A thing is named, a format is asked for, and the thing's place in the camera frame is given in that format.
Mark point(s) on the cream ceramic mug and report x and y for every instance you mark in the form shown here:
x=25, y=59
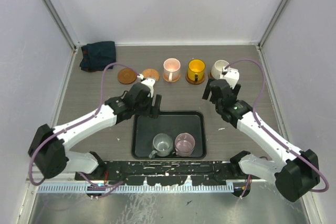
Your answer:
x=217, y=68

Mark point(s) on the black plastic tray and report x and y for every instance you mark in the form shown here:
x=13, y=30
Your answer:
x=171, y=123

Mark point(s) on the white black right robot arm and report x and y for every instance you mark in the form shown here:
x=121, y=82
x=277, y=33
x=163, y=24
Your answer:
x=293, y=171

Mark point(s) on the black mounting base plate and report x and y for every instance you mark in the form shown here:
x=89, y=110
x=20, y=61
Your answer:
x=136, y=173

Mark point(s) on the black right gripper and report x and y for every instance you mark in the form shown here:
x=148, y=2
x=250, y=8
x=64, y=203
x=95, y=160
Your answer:
x=236, y=91

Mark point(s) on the woven rattan coaster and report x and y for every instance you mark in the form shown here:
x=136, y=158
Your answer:
x=169, y=78
x=151, y=73

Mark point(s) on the brown wooden coaster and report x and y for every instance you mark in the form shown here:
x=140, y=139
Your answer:
x=195, y=82
x=126, y=76
x=210, y=76

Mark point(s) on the yellow ceramic mug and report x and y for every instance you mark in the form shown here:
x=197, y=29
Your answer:
x=196, y=69

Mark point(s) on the dark blue folded cloth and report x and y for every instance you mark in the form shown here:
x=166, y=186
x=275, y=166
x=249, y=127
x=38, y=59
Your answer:
x=97, y=56

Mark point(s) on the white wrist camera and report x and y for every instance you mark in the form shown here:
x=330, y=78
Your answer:
x=231, y=76
x=149, y=82

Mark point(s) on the mauve ceramic mug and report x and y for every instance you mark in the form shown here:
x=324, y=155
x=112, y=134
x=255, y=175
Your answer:
x=184, y=144

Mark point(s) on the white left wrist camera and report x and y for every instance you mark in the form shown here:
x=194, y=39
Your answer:
x=149, y=82

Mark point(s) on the grey ceramic mug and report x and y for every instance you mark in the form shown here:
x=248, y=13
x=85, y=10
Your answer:
x=162, y=145

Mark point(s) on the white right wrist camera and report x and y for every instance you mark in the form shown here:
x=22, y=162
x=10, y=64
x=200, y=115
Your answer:
x=231, y=76

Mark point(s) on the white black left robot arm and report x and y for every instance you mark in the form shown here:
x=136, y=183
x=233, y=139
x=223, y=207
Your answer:
x=50, y=149

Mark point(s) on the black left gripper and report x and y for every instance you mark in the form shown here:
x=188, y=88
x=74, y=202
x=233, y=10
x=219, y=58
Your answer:
x=151, y=110

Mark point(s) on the white slotted cable duct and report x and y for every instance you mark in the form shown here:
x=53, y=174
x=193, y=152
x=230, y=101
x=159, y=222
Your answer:
x=77, y=188

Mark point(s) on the pink ceramic mug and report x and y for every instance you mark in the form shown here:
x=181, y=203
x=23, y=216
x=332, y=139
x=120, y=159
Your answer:
x=173, y=66

